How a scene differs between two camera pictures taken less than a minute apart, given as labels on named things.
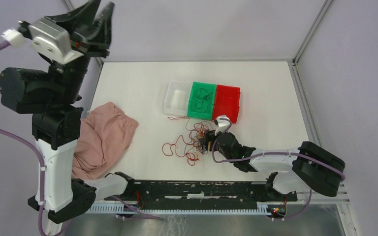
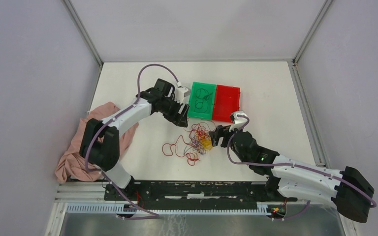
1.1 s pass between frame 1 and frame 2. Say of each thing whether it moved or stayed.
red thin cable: stayed
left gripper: moved
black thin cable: stayed
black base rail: stayed
